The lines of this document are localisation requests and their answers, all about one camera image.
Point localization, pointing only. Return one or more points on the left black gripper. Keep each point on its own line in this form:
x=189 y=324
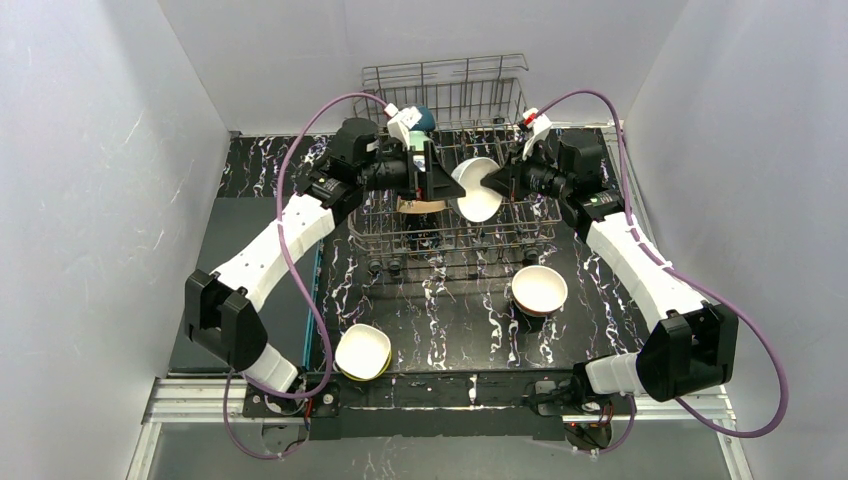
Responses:
x=419 y=172

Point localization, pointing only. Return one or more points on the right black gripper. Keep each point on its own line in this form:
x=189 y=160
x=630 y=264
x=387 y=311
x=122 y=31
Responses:
x=520 y=176

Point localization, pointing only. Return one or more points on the white ribbed bowl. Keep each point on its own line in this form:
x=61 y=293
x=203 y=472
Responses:
x=479 y=203

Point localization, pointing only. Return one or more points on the cream white round bowl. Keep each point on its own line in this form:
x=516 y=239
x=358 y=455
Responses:
x=419 y=207

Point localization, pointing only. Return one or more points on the green celadon bowl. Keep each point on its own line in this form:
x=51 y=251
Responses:
x=418 y=141

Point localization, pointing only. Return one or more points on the orange striped bowl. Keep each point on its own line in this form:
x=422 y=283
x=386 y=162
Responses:
x=539 y=290

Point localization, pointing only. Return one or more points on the tan interior dark bowl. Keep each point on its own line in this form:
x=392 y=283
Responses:
x=426 y=122

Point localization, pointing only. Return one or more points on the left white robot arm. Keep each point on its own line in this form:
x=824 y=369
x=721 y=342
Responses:
x=222 y=307

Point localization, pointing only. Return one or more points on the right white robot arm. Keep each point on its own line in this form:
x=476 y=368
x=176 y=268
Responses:
x=692 y=341

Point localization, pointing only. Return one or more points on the white square bowl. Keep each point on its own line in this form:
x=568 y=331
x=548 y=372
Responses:
x=362 y=350

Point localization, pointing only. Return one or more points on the yellow rimmed bowl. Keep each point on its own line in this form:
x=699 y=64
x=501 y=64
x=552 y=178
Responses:
x=355 y=378

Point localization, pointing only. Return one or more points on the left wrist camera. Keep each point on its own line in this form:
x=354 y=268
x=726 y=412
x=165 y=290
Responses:
x=401 y=121

